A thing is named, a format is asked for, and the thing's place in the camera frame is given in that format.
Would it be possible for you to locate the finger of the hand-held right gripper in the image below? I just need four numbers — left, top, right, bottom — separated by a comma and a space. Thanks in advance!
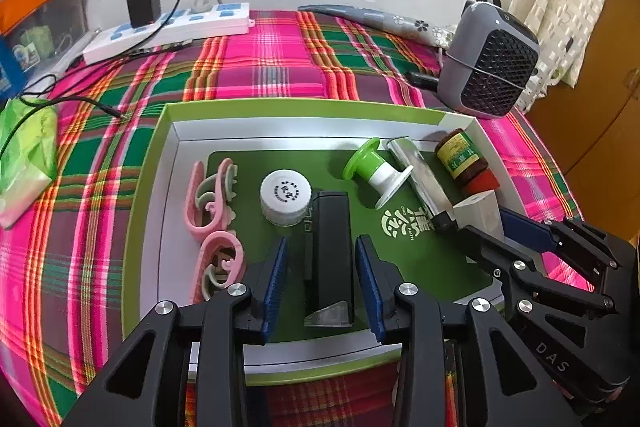
460, 227, 616, 315
499, 209, 623, 288

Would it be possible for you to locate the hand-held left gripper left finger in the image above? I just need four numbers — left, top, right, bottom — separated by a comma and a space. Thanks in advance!
60, 236, 290, 427

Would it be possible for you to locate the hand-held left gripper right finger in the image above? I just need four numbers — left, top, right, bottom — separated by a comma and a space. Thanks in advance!
354, 236, 583, 427

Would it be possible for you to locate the white charger plug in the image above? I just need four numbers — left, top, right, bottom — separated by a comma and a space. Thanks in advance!
451, 191, 505, 240

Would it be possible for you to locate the black bike light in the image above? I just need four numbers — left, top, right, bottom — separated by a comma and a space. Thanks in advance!
302, 190, 356, 328

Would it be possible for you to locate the green cardboard box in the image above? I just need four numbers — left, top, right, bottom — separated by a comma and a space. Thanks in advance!
122, 98, 526, 388

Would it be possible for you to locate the pink plastic clip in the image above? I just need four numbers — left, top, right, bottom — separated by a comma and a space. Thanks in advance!
191, 229, 247, 305
185, 158, 239, 242

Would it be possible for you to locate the small white lidded jar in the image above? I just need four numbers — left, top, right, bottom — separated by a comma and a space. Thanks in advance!
259, 169, 313, 225

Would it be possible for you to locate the brown bottle red cap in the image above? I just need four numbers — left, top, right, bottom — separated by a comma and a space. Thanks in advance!
434, 130, 501, 198

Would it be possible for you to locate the silver lighter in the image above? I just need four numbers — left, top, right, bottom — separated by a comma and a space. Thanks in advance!
387, 136, 458, 233

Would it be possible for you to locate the green and white spool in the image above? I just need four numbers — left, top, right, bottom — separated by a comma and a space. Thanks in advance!
341, 137, 416, 210

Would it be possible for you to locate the wooden cabinet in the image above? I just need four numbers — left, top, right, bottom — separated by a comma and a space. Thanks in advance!
525, 0, 640, 233

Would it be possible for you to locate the grey fan heater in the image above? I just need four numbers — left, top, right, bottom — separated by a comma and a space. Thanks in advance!
437, 0, 542, 120

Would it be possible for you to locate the black plug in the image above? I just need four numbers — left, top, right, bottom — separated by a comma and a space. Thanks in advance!
405, 71, 441, 90

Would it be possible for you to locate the pink green plaid blanket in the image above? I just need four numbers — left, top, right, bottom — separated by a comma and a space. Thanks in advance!
0, 9, 583, 427

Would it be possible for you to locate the patterned curtain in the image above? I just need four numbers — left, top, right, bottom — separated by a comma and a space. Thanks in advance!
510, 0, 616, 112

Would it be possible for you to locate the white power strip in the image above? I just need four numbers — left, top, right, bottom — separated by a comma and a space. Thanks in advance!
82, 2, 251, 65

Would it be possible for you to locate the green plastic bag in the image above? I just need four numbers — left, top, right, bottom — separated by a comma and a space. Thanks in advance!
0, 97, 60, 228

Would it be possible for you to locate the blue and white carton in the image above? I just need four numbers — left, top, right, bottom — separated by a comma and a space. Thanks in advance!
0, 37, 26, 100

